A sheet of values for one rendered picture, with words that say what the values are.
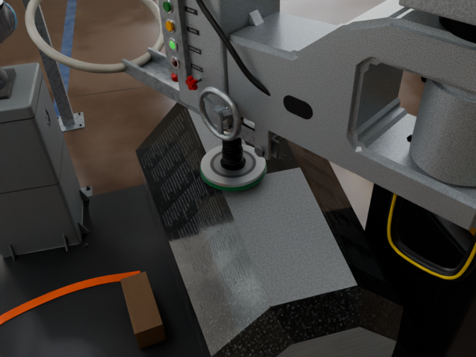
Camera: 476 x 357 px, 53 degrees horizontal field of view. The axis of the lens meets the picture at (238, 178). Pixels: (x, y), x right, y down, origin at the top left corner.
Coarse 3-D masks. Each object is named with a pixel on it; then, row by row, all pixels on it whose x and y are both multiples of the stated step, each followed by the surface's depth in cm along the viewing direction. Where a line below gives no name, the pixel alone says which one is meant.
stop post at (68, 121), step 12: (24, 0) 277; (36, 12) 282; (36, 24) 287; (48, 36) 294; (48, 60) 302; (48, 72) 307; (60, 72) 316; (60, 84) 314; (60, 96) 319; (60, 108) 325; (60, 120) 339; (72, 120) 333
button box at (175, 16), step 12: (180, 0) 117; (180, 12) 118; (180, 24) 120; (168, 36) 126; (180, 36) 122; (168, 48) 129; (180, 48) 125; (168, 60) 132; (180, 60) 128; (180, 72) 131
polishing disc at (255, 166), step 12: (204, 156) 161; (216, 156) 161; (252, 156) 160; (204, 168) 157; (216, 168) 156; (252, 168) 156; (264, 168) 156; (216, 180) 152; (228, 180) 152; (240, 180) 151; (252, 180) 152
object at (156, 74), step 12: (156, 60) 169; (132, 72) 162; (144, 72) 157; (156, 72) 165; (168, 72) 165; (156, 84) 156; (168, 84) 151; (168, 96) 154; (192, 108) 148; (240, 132) 136; (252, 132) 132; (276, 144) 128; (276, 156) 130
